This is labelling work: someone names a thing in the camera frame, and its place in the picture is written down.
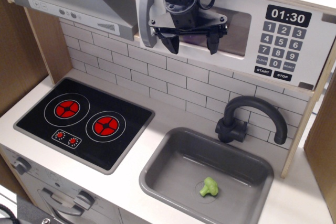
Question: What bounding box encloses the black toy stove top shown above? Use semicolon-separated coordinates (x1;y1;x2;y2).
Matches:
14;78;155;175

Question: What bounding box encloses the green toy broccoli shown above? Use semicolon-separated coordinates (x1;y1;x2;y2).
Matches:
199;177;219;197

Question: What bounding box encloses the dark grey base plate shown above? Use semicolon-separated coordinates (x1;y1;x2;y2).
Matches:
16;196;62;224

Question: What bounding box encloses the purple toy eggplant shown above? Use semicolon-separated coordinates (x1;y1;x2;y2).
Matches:
181;34;206;46

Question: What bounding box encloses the grey toy sink basin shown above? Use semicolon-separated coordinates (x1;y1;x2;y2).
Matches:
139;127;274;223

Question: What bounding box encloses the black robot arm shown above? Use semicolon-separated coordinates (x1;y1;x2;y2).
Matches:
149;0;227;54

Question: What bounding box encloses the grey microwave door handle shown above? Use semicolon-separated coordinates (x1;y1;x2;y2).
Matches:
138;0;156;48

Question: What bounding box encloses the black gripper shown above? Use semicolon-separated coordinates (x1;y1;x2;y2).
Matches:
148;0;227;55

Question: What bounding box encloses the dark grey toy faucet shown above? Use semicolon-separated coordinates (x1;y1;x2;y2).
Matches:
215;95;288;145

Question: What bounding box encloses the brown cardboard panel right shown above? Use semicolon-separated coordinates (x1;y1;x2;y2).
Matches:
304;74;335;220

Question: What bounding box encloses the grey oven knob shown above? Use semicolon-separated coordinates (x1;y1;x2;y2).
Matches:
13;157;32;175

